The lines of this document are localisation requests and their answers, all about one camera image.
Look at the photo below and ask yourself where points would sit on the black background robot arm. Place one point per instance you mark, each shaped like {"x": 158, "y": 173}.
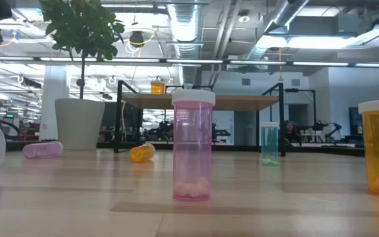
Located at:
{"x": 334, "y": 126}

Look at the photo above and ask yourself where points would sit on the tall pink medicine bottle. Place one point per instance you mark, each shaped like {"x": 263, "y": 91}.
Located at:
{"x": 192, "y": 148}

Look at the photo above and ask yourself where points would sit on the small orange medicine bottle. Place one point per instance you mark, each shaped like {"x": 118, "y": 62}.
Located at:
{"x": 141, "y": 153}

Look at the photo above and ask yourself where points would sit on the small pink medicine bottle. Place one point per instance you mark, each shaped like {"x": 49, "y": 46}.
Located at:
{"x": 43, "y": 150}

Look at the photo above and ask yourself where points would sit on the black background robot station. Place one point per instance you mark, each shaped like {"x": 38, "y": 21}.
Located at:
{"x": 222, "y": 134}
{"x": 163, "y": 130}

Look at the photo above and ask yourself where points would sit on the long led light bar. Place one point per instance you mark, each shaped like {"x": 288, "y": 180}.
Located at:
{"x": 192, "y": 61}

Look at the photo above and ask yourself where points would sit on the person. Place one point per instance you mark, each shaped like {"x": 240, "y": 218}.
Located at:
{"x": 289, "y": 130}

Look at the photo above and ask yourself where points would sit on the white plant pot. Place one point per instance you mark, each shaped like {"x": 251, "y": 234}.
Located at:
{"x": 79, "y": 125}

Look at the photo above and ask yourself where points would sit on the green leafy potted tree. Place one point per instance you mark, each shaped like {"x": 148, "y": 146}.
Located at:
{"x": 84, "y": 26}

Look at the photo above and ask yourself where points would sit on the wooden shelf black frame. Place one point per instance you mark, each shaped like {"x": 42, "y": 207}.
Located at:
{"x": 242, "y": 102}

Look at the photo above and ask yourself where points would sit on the silver round ventilation duct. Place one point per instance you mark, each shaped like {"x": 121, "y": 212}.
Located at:
{"x": 184, "y": 29}
{"x": 285, "y": 13}

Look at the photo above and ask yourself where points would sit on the black metal background frame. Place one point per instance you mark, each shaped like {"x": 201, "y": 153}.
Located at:
{"x": 299, "y": 89}

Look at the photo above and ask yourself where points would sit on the black aluminium rail frame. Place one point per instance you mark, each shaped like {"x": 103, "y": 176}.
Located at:
{"x": 334, "y": 150}
{"x": 15, "y": 147}

